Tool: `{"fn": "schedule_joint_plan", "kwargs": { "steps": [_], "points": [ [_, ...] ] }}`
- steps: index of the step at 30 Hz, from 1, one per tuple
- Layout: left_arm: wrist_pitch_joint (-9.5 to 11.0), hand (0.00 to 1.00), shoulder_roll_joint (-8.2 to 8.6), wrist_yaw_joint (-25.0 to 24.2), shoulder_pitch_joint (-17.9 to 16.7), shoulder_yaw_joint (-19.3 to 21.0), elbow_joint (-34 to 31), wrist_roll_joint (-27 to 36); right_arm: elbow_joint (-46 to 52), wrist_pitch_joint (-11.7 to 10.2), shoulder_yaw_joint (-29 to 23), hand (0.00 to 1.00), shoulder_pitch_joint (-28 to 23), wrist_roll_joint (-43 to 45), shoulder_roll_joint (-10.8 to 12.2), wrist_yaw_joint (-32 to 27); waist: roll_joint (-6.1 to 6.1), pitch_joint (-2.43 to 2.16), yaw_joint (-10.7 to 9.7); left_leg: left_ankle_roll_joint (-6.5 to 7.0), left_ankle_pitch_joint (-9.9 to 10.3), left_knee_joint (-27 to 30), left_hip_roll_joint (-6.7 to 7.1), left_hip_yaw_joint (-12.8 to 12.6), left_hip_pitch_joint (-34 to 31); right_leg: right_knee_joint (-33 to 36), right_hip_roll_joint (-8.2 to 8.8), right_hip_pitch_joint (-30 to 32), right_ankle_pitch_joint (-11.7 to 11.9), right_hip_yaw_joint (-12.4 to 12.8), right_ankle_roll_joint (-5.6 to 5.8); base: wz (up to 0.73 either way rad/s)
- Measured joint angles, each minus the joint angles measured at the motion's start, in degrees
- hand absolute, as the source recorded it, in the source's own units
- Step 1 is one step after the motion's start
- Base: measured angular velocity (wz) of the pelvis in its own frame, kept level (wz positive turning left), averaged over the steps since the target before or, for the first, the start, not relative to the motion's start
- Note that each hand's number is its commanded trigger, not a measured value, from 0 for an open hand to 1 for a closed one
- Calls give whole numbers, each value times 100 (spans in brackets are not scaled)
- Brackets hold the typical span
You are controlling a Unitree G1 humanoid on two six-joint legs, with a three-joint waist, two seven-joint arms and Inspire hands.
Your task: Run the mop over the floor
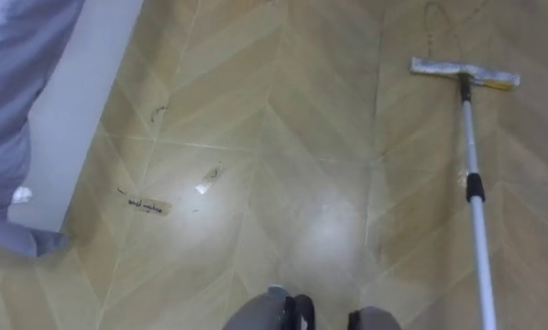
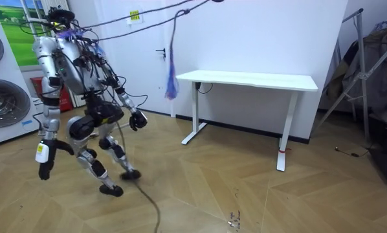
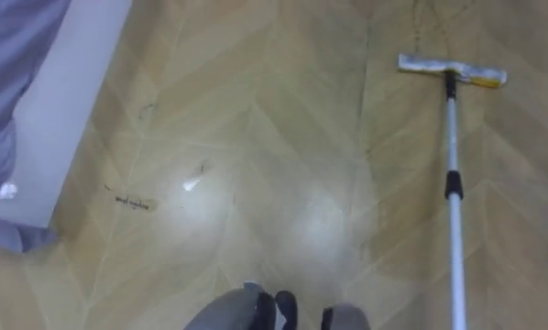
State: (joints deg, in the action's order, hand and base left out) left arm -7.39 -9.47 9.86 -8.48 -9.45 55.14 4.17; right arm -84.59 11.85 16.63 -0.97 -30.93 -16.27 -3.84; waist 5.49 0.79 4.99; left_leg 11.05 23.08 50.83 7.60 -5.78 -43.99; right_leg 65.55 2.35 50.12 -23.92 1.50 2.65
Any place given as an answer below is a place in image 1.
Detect mop with white pole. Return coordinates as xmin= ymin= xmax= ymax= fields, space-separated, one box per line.
xmin=410 ymin=56 xmax=521 ymax=330

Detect clear tape piece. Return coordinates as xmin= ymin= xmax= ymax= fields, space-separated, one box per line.
xmin=194 ymin=163 xmax=225 ymax=195

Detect brown tape floor label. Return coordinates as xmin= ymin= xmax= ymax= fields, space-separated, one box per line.
xmin=126 ymin=196 xmax=173 ymax=217

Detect robot legs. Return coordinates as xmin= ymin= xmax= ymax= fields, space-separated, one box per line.
xmin=222 ymin=285 xmax=402 ymax=330

